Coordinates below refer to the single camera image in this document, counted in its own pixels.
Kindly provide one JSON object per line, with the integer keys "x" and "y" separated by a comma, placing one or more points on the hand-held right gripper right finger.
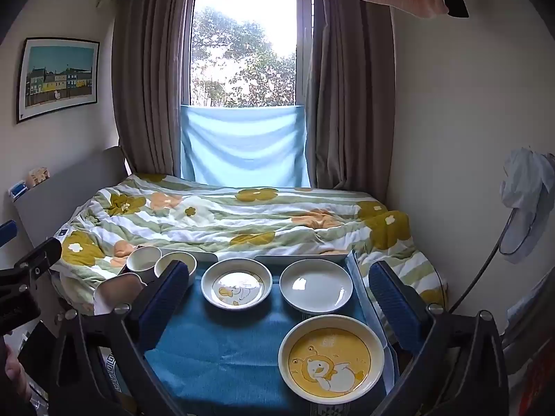
{"x": 399, "y": 307}

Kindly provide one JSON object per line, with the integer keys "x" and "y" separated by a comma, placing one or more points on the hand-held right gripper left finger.
{"x": 162, "y": 301}

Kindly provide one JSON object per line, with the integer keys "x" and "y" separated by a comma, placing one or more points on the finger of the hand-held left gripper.
{"x": 39, "y": 255}
{"x": 8, "y": 232}

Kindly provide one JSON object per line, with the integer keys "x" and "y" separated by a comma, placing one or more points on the cream cup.
{"x": 173, "y": 264}

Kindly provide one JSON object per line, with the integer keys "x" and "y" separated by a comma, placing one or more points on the white cup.
{"x": 141, "y": 264}

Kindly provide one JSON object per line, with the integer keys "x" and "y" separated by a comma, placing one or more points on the small white duck plate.
{"x": 236, "y": 286}

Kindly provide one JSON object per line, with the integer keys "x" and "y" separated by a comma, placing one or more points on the plain white plate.
{"x": 315, "y": 286}

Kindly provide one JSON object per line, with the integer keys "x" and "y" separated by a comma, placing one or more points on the person's left hand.
{"x": 17, "y": 375}

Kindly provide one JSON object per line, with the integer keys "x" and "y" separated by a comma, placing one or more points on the small blue object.
{"x": 18, "y": 190}

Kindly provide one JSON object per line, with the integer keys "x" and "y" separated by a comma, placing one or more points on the small printed box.
{"x": 38, "y": 177}

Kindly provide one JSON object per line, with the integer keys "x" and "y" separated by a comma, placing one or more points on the grey headboard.
{"x": 65, "y": 195}

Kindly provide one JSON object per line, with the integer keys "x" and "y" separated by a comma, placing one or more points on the blue table cloth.
{"x": 234, "y": 355}

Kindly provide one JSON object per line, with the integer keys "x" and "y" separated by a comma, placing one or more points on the floral striped blanket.
{"x": 260, "y": 221}

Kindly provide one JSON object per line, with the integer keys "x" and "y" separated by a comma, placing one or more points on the framed houses picture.
{"x": 58, "y": 78}

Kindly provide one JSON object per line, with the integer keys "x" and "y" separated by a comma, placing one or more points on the light blue cloth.
{"x": 243, "y": 147}

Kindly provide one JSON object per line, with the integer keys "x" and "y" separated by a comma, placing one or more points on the white fan cover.
{"x": 529, "y": 190}

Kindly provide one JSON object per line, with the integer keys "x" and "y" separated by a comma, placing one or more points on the brown curtain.
{"x": 147, "y": 73}
{"x": 351, "y": 95}

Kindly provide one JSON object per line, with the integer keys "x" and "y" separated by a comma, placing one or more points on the window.
{"x": 243, "y": 43}

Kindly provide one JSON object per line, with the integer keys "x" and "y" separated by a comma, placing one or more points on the grey table rail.
{"x": 303, "y": 258}
{"x": 190, "y": 253}

